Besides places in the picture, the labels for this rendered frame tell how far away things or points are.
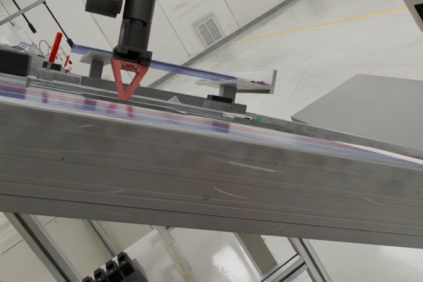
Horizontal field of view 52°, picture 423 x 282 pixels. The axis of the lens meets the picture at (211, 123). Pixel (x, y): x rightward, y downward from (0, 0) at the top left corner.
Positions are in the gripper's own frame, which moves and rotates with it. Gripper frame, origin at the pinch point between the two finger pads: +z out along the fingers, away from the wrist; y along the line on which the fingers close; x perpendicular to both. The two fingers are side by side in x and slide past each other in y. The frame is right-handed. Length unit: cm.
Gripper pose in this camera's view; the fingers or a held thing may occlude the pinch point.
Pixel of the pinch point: (124, 96)
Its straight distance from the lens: 86.1
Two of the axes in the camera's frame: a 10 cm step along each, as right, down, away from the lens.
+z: -1.8, 9.8, 0.4
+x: 9.4, 1.6, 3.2
